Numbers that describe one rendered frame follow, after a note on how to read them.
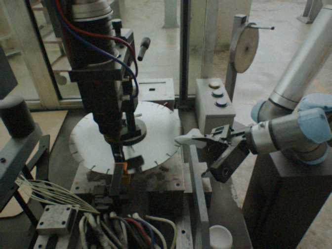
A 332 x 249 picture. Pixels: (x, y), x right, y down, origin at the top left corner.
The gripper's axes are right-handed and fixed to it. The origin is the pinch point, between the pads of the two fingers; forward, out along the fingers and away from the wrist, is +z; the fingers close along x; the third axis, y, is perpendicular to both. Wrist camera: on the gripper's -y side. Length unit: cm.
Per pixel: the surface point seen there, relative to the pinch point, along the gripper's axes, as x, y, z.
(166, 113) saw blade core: 11.0, 11.7, 5.1
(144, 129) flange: 13.2, 1.0, 7.2
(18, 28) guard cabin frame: 62, 24, 51
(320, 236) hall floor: -111, 51, -11
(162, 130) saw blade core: 9.9, 3.3, 3.7
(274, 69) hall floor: -92, 279, 9
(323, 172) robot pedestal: -34, 23, -29
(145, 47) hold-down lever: 32.4, -1.8, -9.2
